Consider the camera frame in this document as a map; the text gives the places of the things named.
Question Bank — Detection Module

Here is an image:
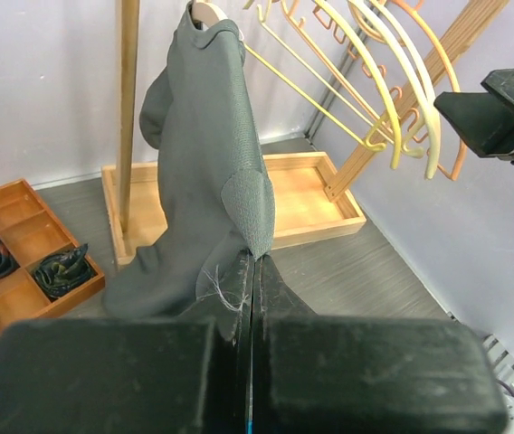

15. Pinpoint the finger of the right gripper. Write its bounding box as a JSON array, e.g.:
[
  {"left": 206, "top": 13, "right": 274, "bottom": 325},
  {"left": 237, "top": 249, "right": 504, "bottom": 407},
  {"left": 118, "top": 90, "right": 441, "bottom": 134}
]
[{"left": 434, "top": 69, "right": 514, "bottom": 158}]

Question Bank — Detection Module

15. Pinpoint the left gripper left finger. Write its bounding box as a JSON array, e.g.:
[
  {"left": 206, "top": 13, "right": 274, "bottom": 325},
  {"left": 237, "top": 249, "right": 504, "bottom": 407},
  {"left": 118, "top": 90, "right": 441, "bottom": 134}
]
[{"left": 0, "top": 252, "right": 254, "bottom": 433}]

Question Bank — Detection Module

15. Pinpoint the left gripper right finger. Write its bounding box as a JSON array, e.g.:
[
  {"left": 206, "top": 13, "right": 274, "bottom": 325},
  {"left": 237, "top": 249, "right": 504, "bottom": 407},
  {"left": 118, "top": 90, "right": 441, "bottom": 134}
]
[{"left": 252, "top": 257, "right": 507, "bottom": 433}]

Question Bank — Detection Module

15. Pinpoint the wooden hanger beige shirt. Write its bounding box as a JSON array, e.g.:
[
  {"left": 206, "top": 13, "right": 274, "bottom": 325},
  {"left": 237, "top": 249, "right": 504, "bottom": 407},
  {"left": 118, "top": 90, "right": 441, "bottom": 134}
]
[{"left": 268, "top": 1, "right": 440, "bottom": 165}]

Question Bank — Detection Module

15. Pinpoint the wooden hanger with metal hook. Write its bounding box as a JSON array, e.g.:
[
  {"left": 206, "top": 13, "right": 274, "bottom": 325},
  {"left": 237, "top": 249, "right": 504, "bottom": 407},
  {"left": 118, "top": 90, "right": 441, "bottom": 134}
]
[{"left": 310, "top": 0, "right": 471, "bottom": 182}]

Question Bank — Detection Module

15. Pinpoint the wooden hanger blue shirt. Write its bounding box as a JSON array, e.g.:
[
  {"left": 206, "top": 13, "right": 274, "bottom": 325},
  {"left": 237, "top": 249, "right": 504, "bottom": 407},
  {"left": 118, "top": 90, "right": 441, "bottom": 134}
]
[{"left": 243, "top": 1, "right": 403, "bottom": 169}]

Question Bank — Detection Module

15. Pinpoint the grey t shirt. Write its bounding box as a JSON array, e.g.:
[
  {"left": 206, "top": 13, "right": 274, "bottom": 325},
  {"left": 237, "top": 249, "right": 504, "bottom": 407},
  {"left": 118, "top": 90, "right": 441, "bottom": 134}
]
[{"left": 103, "top": 7, "right": 275, "bottom": 318}]

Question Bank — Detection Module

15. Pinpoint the wooden hanger grey shirt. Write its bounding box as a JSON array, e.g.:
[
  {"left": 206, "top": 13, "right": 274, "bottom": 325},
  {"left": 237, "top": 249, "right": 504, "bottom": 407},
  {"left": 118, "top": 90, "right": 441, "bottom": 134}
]
[{"left": 189, "top": 1, "right": 244, "bottom": 42}]

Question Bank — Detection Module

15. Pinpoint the wooden clothes rack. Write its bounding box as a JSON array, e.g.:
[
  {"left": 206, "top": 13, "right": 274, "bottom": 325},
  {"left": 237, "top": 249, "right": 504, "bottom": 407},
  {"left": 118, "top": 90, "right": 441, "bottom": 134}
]
[{"left": 101, "top": 1, "right": 509, "bottom": 269}]

